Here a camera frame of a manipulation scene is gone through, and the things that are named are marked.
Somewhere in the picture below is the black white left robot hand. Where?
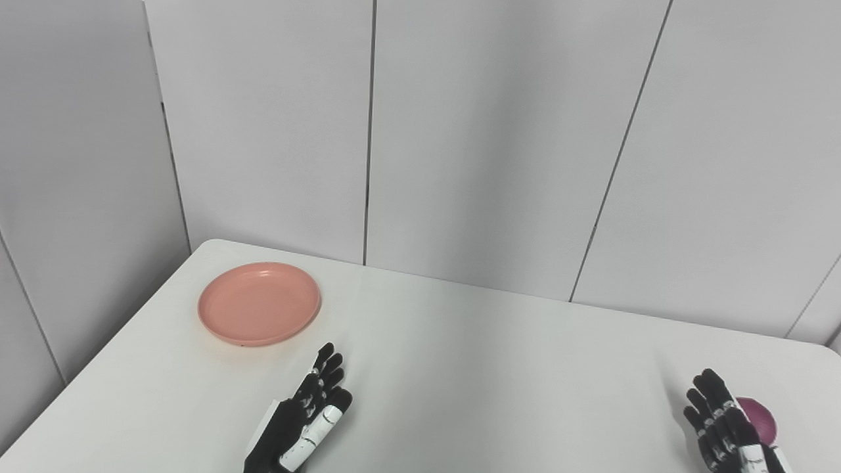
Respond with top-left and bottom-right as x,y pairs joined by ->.
243,342 -> 353,473

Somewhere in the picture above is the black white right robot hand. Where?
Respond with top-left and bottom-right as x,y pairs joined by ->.
682,369 -> 789,473

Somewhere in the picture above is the purple red onion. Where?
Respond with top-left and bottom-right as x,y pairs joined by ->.
735,396 -> 778,447

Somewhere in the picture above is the pink round plate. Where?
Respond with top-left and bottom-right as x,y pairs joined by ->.
197,261 -> 322,348

